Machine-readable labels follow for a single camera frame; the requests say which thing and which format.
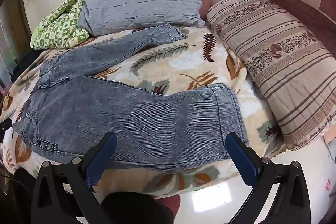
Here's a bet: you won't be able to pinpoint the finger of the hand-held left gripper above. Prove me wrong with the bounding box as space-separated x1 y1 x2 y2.
0 119 13 133

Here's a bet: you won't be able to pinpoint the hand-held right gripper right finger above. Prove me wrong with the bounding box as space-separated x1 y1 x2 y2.
225 132 311 224

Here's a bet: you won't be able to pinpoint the blue denim pants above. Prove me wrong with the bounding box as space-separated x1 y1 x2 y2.
12 23 250 174

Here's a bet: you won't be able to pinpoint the dark cloth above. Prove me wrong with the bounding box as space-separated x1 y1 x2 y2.
101 192 174 224

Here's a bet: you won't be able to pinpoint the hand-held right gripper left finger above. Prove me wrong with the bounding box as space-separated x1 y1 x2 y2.
31 132 118 224

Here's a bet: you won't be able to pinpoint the green patterned blanket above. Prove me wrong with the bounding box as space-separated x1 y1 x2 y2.
29 0 90 50

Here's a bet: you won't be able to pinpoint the red dotted mat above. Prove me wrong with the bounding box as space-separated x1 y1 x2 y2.
155 194 181 217

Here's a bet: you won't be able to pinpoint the striped beige pillow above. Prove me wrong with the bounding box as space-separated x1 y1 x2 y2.
205 0 336 151

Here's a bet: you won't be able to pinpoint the leaf print bed blanket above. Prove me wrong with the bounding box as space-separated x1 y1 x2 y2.
0 25 286 198

